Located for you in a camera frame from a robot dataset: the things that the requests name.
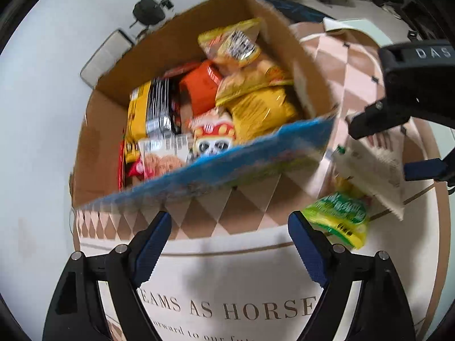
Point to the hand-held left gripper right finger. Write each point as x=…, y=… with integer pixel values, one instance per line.
x=307, y=248

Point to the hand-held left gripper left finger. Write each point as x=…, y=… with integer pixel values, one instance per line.
x=153, y=248

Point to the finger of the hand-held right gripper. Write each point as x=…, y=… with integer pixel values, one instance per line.
x=373, y=120
x=426, y=170

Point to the white snack packet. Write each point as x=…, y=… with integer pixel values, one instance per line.
x=373, y=170

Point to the cardboard box with blue side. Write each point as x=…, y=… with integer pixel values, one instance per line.
x=106, y=142

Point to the green yellow snack packet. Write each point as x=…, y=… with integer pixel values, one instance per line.
x=341, y=216

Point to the white board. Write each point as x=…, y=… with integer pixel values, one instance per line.
x=355, y=30

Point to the round checkered mat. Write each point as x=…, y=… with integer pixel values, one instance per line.
x=231, y=273

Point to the large yellow snack packet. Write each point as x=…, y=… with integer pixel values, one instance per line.
x=263, y=113

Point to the yellow red snack packet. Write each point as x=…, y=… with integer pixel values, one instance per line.
x=248, y=85

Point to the yellow black snack packet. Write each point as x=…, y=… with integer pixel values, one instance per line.
x=138, y=113

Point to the blue floor mat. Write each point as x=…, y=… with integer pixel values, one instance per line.
x=295, y=7

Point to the yellow packet with black label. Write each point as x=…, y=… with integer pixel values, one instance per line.
x=227, y=41

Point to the plain orange snack packet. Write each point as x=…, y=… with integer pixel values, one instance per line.
x=199, y=88

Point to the grey folding tray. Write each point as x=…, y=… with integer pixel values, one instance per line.
x=103, y=58

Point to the black chair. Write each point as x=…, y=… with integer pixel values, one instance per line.
x=147, y=10

